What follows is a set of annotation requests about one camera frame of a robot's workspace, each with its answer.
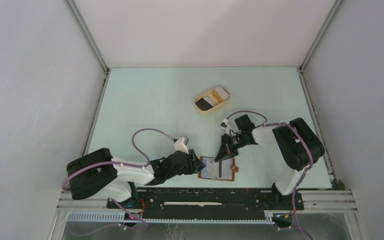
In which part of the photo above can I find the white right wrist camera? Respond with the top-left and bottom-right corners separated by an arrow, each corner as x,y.
220,118 -> 234,136

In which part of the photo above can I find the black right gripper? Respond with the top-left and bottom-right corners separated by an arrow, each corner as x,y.
214,132 -> 247,162

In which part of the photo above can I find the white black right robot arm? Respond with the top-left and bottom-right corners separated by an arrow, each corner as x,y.
214,110 -> 326,209

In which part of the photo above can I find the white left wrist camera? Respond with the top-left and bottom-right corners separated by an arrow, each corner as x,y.
173,136 -> 189,154

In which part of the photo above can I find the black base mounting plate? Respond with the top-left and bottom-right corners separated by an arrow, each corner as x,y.
119,187 -> 304,221

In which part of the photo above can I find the white small card stack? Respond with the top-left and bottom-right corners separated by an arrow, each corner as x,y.
204,96 -> 217,107

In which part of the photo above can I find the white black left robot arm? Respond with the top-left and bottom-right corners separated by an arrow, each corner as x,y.
62,148 -> 206,208

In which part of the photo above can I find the white cable duct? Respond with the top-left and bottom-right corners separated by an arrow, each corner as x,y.
66,211 -> 276,225

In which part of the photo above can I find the brown leather card holder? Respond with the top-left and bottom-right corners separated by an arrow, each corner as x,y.
197,156 -> 240,182

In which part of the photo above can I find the aluminium frame rail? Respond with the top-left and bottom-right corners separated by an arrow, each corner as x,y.
56,190 -> 358,214

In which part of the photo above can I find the beige oval tray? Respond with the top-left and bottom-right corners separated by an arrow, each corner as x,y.
194,85 -> 231,115

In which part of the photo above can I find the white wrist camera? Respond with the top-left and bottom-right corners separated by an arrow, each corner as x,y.
220,118 -> 234,136
173,136 -> 189,154

